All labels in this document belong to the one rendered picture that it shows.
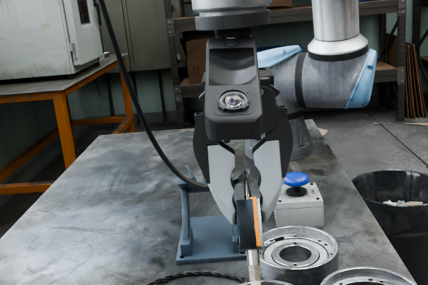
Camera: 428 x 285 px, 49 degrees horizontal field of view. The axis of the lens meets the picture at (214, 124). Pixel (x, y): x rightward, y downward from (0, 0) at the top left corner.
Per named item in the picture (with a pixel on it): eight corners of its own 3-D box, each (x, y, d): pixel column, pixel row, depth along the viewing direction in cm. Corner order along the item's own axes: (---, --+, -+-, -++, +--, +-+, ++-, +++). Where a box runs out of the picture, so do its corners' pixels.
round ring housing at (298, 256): (356, 284, 57) (356, 254, 56) (279, 310, 53) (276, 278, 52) (309, 245, 66) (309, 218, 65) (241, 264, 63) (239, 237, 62)
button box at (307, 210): (325, 228, 71) (323, 198, 69) (277, 231, 71) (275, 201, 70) (315, 205, 78) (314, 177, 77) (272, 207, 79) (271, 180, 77)
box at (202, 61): (241, 80, 397) (237, 35, 387) (183, 86, 396) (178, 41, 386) (237, 72, 436) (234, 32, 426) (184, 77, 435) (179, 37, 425)
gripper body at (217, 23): (274, 118, 53) (267, 7, 49) (283, 141, 44) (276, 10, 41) (206, 123, 53) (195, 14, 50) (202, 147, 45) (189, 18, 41)
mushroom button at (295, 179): (311, 208, 71) (310, 178, 70) (285, 210, 72) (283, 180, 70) (307, 198, 75) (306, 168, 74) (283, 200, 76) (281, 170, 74)
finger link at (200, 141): (239, 178, 48) (242, 95, 46) (240, 185, 47) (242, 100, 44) (193, 177, 48) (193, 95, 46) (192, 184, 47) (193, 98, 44)
